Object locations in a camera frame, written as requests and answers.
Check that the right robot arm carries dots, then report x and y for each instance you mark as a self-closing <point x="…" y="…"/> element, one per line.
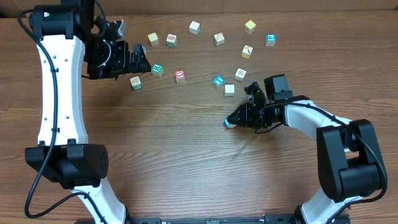
<point x="350" y="165"/>

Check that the green letter R block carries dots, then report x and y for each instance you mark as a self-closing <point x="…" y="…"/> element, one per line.
<point x="157" y="70"/>

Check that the yellow top block right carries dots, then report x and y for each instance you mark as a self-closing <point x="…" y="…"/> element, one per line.
<point x="249" y="27"/>

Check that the wooden block green letter side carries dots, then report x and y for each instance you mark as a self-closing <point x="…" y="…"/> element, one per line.
<point x="171" y="40"/>

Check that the white block yellow side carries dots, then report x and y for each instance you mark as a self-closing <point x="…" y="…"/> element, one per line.
<point x="229" y="90"/>

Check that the white grapes picture block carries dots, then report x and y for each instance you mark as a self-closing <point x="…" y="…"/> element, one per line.
<point x="136" y="83"/>

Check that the red letter U block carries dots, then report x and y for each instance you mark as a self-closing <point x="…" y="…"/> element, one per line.
<point x="180" y="76"/>

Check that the yellow side picture block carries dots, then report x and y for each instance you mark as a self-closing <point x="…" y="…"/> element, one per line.
<point x="246" y="52"/>

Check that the blue letter T block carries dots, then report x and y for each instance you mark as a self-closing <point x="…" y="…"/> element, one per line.
<point x="218" y="81"/>

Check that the white picture block dark side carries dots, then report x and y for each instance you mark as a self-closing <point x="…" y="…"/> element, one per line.
<point x="240" y="74"/>

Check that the white block blue side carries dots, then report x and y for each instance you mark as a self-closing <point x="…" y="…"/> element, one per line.
<point x="228" y="124"/>

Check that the yellow top block left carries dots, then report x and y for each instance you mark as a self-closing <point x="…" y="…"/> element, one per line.
<point x="153" y="39"/>

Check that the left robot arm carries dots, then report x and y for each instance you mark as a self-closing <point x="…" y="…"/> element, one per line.
<point x="70" y="39"/>

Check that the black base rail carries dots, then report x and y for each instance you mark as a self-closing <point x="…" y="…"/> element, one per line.
<point x="211" y="221"/>

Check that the white picture block centre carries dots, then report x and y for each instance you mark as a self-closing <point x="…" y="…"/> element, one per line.
<point x="219" y="39"/>

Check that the white block top centre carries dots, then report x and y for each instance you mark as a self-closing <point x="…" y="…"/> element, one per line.
<point x="194" y="27"/>

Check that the blue letter P block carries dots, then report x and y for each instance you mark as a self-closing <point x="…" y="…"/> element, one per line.
<point x="270" y="40"/>

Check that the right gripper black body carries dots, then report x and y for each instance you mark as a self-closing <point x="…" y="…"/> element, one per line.
<point x="262" y="117"/>

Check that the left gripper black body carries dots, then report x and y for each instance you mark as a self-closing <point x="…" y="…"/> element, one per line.
<point x="105" y="59"/>

